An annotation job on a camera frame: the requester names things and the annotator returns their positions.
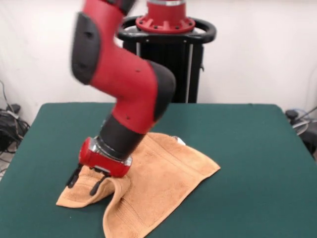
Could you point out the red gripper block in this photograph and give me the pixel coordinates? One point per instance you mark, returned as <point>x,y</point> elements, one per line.
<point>104,163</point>

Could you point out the orange terry towel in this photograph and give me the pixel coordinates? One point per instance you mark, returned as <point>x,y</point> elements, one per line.
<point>161,173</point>

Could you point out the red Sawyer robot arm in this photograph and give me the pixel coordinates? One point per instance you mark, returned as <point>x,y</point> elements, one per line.
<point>123,79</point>

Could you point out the dark green table cloth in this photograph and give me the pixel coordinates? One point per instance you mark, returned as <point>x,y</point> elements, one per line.
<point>235,148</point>

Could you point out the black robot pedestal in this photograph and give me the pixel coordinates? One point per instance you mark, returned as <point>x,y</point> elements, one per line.
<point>178,62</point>

